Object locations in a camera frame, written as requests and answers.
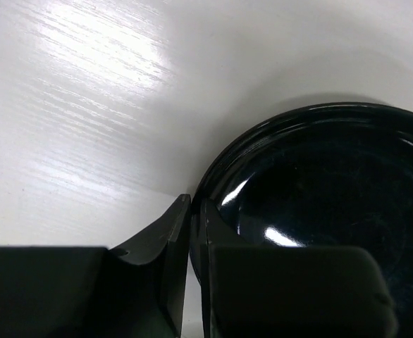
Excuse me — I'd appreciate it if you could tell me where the black round plate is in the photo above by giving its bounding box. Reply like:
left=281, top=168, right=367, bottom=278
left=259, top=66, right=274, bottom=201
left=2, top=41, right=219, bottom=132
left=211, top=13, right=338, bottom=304
left=190, top=103, right=413, bottom=337

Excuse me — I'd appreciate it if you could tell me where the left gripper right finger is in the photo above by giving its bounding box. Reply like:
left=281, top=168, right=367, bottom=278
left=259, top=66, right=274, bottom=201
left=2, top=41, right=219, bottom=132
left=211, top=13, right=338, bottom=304
left=199, top=199, right=398, bottom=337

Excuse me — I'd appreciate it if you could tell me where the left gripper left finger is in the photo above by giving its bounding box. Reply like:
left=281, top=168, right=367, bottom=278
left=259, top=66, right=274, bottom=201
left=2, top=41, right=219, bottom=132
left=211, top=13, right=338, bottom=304
left=0, top=194, right=191, bottom=337

